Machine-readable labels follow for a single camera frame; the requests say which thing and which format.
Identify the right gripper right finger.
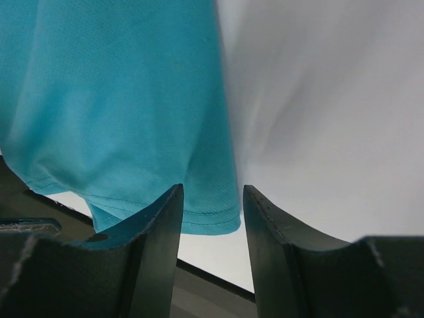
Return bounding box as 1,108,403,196
243,185,423,317

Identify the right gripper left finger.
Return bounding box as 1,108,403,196
1,184,184,317

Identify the teal t-shirt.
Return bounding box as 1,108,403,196
1,1,240,235

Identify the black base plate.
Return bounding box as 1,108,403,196
1,164,256,317

